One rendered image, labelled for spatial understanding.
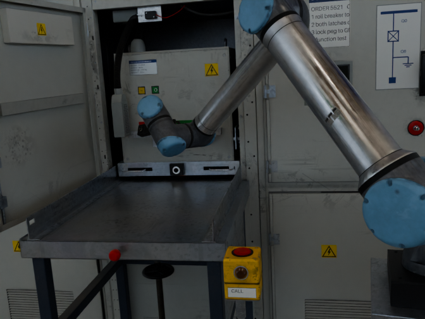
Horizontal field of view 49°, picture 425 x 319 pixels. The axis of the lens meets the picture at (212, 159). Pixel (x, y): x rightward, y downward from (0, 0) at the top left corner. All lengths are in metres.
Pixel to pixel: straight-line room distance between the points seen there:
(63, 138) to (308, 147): 0.96
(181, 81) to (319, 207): 0.76
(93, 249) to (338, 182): 1.01
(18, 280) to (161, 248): 1.23
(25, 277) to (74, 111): 0.87
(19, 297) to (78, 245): 1.10
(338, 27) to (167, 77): 0.70
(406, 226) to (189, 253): 0.59
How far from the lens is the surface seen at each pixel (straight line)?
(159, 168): 2.02
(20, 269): 2.41
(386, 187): 1.01
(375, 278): 1.33
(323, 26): 1.84
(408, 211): 1.00
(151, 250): 1.34
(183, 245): 1.31
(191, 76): 1.94
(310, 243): 1.98
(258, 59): 1.42
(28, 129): 1.75
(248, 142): 1.89
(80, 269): 2.26
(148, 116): 1.59
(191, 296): 2.16
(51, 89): 1.86
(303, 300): 2.09
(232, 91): 1.50
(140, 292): 2.22
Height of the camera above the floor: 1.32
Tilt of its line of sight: 11 degrees down
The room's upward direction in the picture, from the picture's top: 3 degrees counter-clockwise
